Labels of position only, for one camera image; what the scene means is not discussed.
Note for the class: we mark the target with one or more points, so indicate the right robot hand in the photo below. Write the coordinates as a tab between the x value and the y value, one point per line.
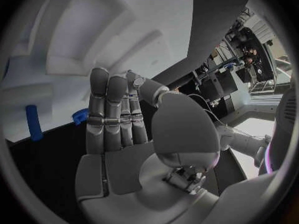
126	171

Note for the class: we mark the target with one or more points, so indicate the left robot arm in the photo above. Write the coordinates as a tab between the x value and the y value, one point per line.
243	140

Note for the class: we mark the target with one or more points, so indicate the white task board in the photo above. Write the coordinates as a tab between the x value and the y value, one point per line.
151	41

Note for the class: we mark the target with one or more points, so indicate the blue gear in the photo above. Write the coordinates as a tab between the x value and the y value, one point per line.
80	116

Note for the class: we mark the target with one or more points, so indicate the blue long cylinder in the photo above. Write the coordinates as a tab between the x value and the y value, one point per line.
34	123

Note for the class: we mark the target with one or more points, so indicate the dark workshop desk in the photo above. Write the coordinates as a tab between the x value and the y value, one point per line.
224	82

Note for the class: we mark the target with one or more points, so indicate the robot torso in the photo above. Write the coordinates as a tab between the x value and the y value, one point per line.
282	134

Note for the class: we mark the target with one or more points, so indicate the cluttered equipment rack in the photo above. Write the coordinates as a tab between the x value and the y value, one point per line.
250	46

